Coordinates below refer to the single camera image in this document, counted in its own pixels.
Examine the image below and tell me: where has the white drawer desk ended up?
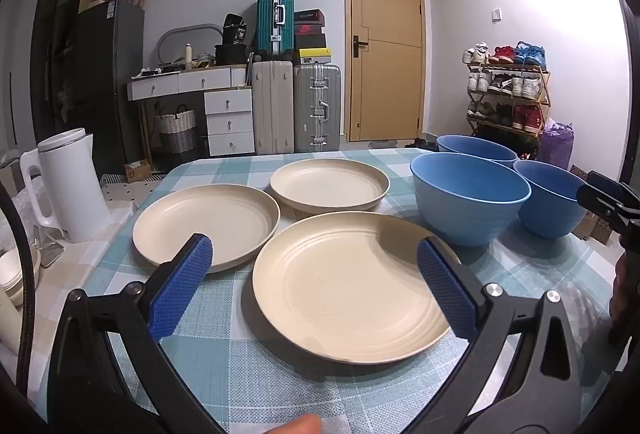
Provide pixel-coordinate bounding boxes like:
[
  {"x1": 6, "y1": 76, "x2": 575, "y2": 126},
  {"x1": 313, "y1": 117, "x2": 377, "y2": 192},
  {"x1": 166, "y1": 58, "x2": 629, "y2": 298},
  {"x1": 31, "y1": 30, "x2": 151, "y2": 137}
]
[{"x1": 126, "y1": 64, "x2": 256, "y2": 157}]

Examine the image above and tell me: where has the wooden shoe rack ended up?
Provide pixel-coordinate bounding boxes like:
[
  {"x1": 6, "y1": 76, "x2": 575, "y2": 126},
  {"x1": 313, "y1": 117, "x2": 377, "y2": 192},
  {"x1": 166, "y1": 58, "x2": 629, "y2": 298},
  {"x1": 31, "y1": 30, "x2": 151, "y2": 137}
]
[{"x1": 465, "y1": 59, "x2": 551, "y2": 150}]

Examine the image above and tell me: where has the person's right hand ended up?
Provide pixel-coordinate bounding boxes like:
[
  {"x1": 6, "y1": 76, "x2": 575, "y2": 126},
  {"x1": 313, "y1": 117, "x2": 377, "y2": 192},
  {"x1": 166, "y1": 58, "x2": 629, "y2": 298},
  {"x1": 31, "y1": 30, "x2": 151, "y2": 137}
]
[{"x1": 609, "y1": 253, "x2": 632, "y2": 320}]

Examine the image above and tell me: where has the teal suitcase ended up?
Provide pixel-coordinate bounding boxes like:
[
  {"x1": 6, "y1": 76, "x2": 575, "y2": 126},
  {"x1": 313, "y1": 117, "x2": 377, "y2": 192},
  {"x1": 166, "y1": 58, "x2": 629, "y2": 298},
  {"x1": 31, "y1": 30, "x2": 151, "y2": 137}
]
[{"x1": 257, "y1": 0, "x2": 296, "y2": 56}]

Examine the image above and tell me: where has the blue bowl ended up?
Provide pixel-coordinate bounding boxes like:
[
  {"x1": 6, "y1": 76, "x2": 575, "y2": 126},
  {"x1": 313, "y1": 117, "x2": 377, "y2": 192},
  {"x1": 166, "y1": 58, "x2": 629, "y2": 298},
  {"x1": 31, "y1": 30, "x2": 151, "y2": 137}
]
[
  {"x1": 436, "y1": 135, "x2": 519, "y2": 167},
  {"x1": 513, "y1": 160, "x2": 590, "y2": 239},
  {"x1": 410, "y1": 152, "x2": 532, "y2": 246}
]

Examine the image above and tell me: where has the silver suitcase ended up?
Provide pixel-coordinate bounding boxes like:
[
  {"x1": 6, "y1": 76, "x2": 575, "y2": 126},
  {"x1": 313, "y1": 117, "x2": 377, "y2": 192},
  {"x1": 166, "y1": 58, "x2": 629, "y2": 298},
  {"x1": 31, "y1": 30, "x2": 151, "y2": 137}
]
[{"x1": 293, "y1": 63, "x2": 342, "y2": 153}]

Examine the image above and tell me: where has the group of loose sneakers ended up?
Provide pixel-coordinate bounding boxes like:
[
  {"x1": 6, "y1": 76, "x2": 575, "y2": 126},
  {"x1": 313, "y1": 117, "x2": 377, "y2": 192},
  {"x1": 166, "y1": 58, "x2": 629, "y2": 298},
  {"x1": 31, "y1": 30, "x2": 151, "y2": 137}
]
[{"x1": 370, "y1": 137, "x2": 441, "y2": 152}]

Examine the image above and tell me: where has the tan wooden door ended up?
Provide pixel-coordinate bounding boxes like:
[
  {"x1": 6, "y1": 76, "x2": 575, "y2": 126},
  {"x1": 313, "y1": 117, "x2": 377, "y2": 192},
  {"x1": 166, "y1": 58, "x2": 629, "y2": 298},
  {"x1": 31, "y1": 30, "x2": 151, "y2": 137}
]
[{"x1": 343, "y1": 0, "x2": 427, "y2": 142}]

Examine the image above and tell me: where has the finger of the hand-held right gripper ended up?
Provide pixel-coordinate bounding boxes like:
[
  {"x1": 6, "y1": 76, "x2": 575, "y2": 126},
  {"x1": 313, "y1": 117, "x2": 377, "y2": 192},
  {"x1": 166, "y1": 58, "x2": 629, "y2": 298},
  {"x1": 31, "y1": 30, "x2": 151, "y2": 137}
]
[
  {"x1": 587, "y1": 170, "x2": 628, "y2": 202},
  {"x1": 575, "y1": 184, "x2": 626, "y2": 230}
]

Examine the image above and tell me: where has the person's left hand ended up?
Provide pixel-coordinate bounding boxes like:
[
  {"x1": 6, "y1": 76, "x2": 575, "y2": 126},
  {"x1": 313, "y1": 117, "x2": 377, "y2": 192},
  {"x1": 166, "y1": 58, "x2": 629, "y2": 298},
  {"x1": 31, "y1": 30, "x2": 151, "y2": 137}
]
[{"x1": 260, "y1": 414, "x2": 323, "y2": 434}]

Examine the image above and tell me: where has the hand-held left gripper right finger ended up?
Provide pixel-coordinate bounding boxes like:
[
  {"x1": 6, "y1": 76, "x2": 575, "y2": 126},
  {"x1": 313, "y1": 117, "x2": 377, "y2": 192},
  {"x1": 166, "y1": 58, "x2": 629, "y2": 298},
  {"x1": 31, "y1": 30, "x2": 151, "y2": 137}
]
[{"x1": 416, "y1": 237, "x2": 583, "y2": 434}]

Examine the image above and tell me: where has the grey white laundry basket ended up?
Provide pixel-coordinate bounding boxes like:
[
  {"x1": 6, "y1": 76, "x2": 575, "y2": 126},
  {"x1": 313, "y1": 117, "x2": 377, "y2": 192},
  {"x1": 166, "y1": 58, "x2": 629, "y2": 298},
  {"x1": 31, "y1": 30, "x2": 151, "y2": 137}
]
[{"x1": 159, "y1": 104, "x2": 198, "y2": 154}]

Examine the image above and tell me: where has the small cardboard box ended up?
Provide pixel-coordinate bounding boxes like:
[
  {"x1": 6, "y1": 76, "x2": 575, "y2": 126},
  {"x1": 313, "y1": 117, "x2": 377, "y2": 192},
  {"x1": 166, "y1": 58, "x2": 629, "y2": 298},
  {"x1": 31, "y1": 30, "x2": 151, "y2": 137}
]
[{"x1": 124, "y1": 159, "x2": 152, "y2": 183}]

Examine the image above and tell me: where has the yellow black shoe box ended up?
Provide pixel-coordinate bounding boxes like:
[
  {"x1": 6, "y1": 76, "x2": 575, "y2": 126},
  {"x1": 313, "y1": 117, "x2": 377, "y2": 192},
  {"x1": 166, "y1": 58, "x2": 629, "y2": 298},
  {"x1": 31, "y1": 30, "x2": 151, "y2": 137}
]
[{"x1": 295, "y1": 47, "x2": 332, "y2": 65}]

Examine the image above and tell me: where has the printed cardboard box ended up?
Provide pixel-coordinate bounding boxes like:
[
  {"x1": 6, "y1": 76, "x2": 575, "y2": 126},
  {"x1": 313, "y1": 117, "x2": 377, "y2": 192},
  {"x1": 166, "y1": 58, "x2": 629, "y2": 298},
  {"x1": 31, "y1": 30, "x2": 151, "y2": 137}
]
[{"x1": 570, "y1": 164, "x2": 613, "y2": 245}]

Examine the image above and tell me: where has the black cable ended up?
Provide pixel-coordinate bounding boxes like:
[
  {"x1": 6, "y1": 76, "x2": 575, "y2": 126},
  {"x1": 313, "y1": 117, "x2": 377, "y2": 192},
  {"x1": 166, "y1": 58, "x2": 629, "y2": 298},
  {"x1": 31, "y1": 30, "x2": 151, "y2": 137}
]
[{"x1": 0, "y1": 184, "x2": 41, "y2": 395}]

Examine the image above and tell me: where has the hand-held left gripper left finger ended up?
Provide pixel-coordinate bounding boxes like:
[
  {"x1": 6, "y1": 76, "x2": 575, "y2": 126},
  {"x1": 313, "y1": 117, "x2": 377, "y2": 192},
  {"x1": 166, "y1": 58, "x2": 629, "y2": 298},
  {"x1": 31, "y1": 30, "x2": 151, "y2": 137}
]
[{"x1": 47, "y1": 233, "x2": 226, "y2": 434}]

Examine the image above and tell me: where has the dark grey fridge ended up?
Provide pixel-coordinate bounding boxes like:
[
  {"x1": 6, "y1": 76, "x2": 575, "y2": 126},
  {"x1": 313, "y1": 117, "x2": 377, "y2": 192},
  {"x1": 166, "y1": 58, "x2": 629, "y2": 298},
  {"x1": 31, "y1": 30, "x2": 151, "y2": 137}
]
[{"x1": 75, "y1": 0, "x2": 146, "y2": 175}]

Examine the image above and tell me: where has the beige suitcase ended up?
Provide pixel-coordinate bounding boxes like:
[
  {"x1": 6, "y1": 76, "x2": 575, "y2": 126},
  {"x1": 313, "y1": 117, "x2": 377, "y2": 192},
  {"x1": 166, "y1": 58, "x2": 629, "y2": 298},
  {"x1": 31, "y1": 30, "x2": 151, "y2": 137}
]
[{"x1": 251, "y1": 61, "x2": 295, "y2": 154}]

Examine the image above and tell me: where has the group of shelved shoes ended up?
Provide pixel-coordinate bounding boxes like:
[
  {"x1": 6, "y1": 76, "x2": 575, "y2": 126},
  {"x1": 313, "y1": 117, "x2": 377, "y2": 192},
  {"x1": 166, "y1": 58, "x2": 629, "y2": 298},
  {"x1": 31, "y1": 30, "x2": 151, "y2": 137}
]
[{"x1": 462, "y1": 42, "x2": 548, "y2": 135}]

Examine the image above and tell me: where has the white electric kettle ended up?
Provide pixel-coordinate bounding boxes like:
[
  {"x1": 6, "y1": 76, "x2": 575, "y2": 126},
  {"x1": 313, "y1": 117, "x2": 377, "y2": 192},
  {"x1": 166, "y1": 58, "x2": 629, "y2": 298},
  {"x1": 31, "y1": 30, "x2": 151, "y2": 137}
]
[{"x1": 20, "y1": 128, "x2": 113, "y2": 244}]

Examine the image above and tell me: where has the purple plastic bag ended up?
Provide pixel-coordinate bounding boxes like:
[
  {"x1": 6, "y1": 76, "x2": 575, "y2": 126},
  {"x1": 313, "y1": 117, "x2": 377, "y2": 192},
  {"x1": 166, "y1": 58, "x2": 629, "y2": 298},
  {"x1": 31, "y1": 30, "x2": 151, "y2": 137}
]
[{"x1": 541, "y1": 118, "x2": 576, "y2": 171}]

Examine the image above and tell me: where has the oval grey-framed mirror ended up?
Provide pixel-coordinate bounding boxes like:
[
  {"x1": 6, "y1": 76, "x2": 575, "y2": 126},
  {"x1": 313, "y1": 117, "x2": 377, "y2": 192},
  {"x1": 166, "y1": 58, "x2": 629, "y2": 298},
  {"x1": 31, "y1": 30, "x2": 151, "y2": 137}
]
[{"x1": 157, "y1": 24, "x2": 223, "y2": 65}]

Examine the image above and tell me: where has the beige round plate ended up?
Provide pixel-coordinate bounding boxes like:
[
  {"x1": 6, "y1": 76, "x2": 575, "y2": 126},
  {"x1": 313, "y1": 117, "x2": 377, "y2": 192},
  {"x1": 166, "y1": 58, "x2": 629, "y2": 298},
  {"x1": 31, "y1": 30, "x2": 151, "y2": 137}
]
[
  {"x1": 132, "y1": 184, "x2": 281, "y2": 274},
  {"x1": 252, "y1": 211, "x2": 463, "y2": 365},
  {"x1": 270, "y1": 159, "x2": 391, "y2": 215}
]

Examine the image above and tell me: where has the black printed bag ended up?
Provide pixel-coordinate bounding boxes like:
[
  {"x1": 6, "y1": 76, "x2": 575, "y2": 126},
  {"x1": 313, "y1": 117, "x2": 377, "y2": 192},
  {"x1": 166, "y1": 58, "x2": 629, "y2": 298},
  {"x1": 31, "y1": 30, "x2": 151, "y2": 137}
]
[{"x1": 222, "y1": 13, "x2": 249, "y2": 46}]

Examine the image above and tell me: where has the small metal stand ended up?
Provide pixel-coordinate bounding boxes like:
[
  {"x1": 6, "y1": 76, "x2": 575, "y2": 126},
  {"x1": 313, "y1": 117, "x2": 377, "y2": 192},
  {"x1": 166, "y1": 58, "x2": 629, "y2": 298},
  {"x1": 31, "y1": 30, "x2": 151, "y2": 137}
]
[{"x1": 32, "y1": 224, "x2": 63, "y2": 267}]

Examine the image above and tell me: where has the black storage box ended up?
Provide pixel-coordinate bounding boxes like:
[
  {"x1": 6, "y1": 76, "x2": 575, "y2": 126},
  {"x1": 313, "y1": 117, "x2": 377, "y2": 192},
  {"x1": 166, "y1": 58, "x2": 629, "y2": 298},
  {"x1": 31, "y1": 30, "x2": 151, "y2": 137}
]
[{"x1": 215, "y1": 43, "x2": 248, "y2": 66}]

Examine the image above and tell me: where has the teal checked tablecloth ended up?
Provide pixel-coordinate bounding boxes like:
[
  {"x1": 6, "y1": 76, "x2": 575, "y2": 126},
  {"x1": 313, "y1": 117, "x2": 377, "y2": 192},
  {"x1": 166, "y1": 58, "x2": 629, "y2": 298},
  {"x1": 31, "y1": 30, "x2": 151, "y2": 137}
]
[{"x1": 82, "y1": 149, "x2": 621, "y2": 434}]

